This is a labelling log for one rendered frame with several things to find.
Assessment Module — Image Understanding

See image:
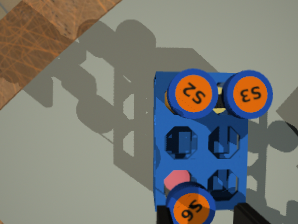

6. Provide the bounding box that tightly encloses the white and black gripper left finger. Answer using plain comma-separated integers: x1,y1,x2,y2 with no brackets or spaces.
156,205,174,224

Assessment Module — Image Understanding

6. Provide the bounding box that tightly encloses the grey bench mat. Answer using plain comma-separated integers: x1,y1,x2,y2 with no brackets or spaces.
0,0,298,224

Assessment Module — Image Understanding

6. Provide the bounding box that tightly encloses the blue tube rack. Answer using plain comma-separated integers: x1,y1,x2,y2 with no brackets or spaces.
153,72,248,210

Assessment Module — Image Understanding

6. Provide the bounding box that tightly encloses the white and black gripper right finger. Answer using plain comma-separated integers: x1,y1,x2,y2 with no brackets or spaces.
233,203,271,224

